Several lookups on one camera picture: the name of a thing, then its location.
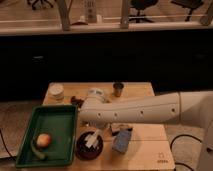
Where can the orange apple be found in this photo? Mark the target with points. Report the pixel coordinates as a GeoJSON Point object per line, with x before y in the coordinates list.
{"type": "Point", "coordinates": [43, 140]}

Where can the metal cup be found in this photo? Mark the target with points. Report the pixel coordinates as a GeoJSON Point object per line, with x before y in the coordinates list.
{"type": "Point", "coordinates": [118, 88]}

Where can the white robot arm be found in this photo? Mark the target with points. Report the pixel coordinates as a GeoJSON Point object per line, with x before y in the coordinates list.
{"type": "Point", "coordinates": [186, 108]}

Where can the dark grapes bunch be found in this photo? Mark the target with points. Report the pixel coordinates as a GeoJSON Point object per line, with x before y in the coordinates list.
{"type": "Point", "coordinates": [76, 101]}

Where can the cream round container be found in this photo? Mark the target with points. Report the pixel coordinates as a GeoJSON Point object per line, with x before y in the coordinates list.
{"type": "Point", "coordinates": [56, 91]}

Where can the purple bowl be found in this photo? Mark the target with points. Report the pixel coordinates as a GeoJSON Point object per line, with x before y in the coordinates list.
{"type": "Point", "coordinates": [85, 153]}

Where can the green plastic tray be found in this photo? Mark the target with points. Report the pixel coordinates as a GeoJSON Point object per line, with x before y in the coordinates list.
{"type": "Point", "coordinates": [60, 123]}

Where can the green cucumber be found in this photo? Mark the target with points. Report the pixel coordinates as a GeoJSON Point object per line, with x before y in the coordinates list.
{"type": "Point", "coordinates": [40, 155]}

